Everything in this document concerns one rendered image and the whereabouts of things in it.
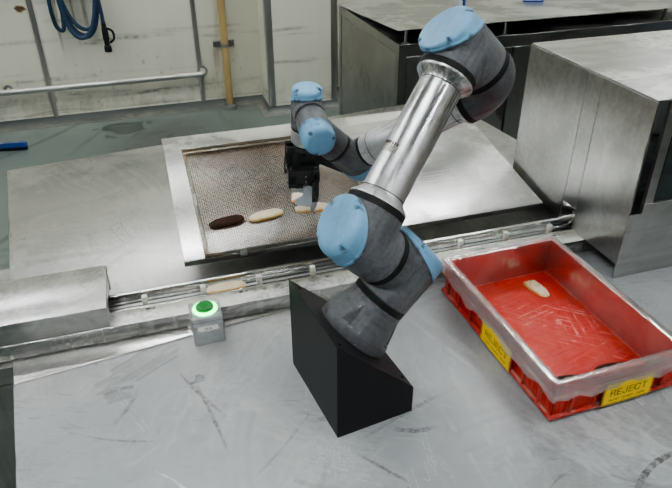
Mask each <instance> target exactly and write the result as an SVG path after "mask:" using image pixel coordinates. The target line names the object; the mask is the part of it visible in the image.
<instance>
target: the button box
mask: <svg viewBox="0 0 672 488"><path fill-rule="evenodd" d="M208 301H212V302H214V303H216V305H217V310H216V311H215V312H214V313H213V314H211V315H208V316H197V315H195V314H194V313H193V310H192V309H193V306H194V305H195V304H196V303H198V302H200V301H198V302H192V303H189V304H188V308H189V316H190V317H189V318H187V319H188V326H189V329H190V328H192V333H193V335H190V336H193V339H194V344H195V346H200V345H205V344H210V343H215V342H220V341H225V332H224V327H225V326H224V323H223V322H224V321H223V313H222V311H221V307H220V304H219V300H218V298H214V299H209V300H208Z"/></svg>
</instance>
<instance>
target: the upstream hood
mask: <svg viewBox="0 0 672 488"><path fill-rule="evenodd" d="M109 290H111V287H110V282H109V278H108V274H107V268H106V265H101V266H95V267H89V268H83V269H77V270H71V271H64V272H58V273H52V274H46V275H40V276H33V277H27V278H21V279H15V280H9V281H3V282H0V347H4V346H9V345H15V344H20V343H25V342H31V341H36V340H42V339H47V338H52V337H58V336H63V335H69V334H74V333H79V332H85V331H90V330H96V329H101V328H106V327H111V326H110V311H109V307H108V293H109Z"/></svg>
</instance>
